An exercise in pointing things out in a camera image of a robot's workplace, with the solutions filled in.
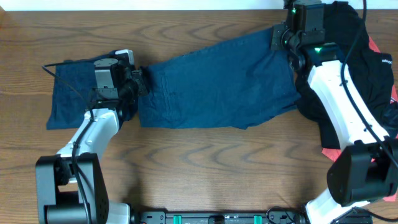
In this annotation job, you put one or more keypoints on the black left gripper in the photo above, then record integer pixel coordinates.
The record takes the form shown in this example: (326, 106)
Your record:
(138, 78)

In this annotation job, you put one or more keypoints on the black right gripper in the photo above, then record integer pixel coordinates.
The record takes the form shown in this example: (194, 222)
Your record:
(278, 32)

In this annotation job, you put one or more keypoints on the dark blue shorts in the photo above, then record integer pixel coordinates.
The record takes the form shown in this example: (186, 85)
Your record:
(69, 107)
(237, 83)

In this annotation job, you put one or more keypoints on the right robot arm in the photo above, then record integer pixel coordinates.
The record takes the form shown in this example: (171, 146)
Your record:
(366, 170)

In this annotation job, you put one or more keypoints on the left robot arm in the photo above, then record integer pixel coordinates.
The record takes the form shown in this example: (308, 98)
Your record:
(70, 185)

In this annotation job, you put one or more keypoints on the folded dark blue shorts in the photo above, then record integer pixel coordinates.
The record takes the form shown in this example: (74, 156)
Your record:
(69, 107)

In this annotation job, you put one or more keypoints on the black printed t-shirt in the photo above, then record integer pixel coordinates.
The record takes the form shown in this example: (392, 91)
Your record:
(372, 77)

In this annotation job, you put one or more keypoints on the red garment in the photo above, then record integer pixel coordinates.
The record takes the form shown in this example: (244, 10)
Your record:
(389, 118)

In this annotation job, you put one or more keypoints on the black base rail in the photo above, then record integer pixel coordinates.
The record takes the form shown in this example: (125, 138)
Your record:
(275, 215)

